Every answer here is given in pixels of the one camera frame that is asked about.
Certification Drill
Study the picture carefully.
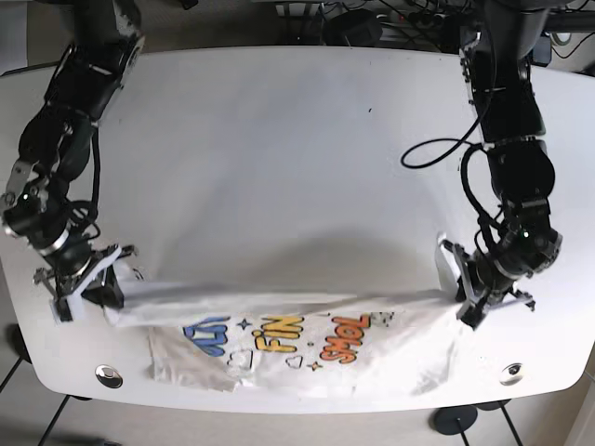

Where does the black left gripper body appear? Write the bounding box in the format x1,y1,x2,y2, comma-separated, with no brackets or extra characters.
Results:
441,239,536,316

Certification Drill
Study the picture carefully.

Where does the black round stand base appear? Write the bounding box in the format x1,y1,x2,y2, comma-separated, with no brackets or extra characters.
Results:
430,405,478,436

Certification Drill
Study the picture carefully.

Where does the left silver table grommet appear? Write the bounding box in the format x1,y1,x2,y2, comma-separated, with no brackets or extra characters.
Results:
95,364,124,389

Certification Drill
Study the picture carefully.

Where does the black left table leg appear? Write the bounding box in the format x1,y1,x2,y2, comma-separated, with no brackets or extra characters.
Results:
0,323,32,392

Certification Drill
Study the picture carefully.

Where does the right silver table grommet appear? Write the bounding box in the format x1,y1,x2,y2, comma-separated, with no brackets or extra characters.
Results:
498,362,524,387

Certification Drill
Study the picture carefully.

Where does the silver table grommet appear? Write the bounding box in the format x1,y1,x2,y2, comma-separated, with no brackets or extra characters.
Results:
498,362,524,387
95,364,124,389

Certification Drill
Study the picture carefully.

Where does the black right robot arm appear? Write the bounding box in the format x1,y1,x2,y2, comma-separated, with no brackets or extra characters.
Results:
1,1,144,322

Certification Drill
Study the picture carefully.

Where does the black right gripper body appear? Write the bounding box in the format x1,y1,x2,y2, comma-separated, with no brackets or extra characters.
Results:
33,244,138,302

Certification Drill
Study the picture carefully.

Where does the white printed T-shirt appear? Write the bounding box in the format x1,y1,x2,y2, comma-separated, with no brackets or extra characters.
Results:
104,254,470,398

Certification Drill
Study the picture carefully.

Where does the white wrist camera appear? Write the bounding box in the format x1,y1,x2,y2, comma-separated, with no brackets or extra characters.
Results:
54,244,122,322
456,301,487,330

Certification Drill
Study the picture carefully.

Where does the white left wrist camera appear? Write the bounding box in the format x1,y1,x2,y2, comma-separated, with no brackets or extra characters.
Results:
456,301,487,330

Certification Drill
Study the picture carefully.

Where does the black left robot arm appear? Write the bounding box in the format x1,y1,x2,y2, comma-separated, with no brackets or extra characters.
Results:
439,1,562,329

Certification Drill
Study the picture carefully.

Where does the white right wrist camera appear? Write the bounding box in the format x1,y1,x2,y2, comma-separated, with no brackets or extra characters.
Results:
54,244,122,322

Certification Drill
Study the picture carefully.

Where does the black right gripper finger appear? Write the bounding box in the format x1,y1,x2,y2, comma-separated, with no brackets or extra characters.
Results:
86,269,124,309

